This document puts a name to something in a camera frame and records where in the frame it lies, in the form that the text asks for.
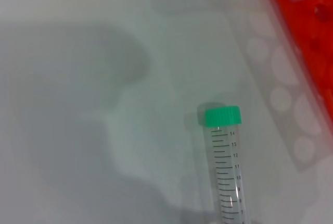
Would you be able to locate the orange test tube rack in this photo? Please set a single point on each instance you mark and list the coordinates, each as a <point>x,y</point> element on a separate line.
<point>320,39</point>

